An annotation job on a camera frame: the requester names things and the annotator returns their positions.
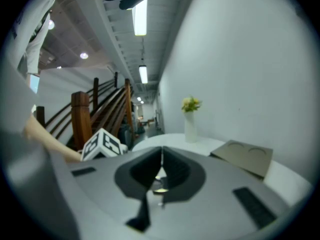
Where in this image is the tan gift box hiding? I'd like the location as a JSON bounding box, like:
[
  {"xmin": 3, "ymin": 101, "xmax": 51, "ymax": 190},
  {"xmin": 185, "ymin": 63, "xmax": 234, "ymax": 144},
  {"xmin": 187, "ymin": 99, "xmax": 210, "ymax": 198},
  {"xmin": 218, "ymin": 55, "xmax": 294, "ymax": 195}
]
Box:
[{"xmin": 209, "ymin": 140, "xmax": 274, "ymax": 181}]

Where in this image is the person's left forearm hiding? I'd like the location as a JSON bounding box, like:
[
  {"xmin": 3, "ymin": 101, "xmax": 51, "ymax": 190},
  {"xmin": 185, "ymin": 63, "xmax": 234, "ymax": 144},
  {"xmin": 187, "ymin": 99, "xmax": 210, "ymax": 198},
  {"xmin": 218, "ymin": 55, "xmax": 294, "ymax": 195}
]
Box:
[{"xmin": 23, "ymin": 113, "xmax": 83, "ymax": 164}]

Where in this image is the white vase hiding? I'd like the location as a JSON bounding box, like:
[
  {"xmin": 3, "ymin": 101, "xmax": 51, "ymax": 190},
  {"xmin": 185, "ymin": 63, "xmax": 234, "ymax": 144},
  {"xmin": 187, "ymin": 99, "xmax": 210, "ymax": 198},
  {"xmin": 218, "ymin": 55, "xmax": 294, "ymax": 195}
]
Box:
[{"xmin": 184, "ymin": 111, "xmax": 198, "ymax": 144}]

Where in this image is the wooden staircase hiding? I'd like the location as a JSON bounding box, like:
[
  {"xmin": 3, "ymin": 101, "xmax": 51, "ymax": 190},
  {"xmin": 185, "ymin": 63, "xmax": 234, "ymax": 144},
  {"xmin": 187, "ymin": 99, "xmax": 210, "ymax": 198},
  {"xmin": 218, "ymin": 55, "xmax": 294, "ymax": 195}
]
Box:
[{"xmin": 36, "ymin": 71, "xmax": 135, "ymax": 152}]

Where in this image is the long ceiling light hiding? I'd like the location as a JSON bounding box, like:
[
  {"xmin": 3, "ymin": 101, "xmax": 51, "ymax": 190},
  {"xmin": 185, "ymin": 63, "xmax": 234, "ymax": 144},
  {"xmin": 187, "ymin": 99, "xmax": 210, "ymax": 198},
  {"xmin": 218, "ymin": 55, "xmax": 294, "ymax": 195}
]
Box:
[
  {"xmin": 131, "ymin": 0, "xmax": 149, "ymax": 37},
  {"xmin": 138, "ymin": 65, "xmax": 148, "ymax": 84}
]

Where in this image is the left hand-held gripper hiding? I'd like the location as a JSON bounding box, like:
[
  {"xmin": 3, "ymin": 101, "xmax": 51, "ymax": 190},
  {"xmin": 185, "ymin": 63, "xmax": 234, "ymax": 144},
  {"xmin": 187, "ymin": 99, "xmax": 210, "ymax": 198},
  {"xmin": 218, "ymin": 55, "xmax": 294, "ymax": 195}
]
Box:
[{"xmin": 80, "ymin": 128, "xmax": 128, "ymax": 162}]

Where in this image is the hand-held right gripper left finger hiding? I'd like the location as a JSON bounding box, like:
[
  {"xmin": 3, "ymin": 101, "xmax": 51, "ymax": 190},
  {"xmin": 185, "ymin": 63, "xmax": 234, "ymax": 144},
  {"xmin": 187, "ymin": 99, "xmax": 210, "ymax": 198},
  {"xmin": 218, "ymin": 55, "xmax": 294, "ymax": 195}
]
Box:
[{"xmin": 49, "ymin": 146, "xmax": 163, "ymax": 240}]

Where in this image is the yellow flower bouquet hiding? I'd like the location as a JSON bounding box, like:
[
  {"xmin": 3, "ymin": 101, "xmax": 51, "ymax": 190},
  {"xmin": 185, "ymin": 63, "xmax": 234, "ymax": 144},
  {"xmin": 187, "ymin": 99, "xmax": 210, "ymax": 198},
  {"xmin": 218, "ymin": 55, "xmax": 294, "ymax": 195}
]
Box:
[{"xmin": 181, "ymin": 95, "xmax": 203, "ymax": 114}]

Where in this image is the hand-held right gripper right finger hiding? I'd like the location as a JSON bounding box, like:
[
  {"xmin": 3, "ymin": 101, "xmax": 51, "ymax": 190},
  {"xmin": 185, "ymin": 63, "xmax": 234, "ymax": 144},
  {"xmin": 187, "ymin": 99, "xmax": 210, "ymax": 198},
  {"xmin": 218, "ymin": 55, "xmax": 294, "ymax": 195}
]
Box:
[{"xmin": 146, "ymin": 146, "xmax": 297, "ymax": 240}]

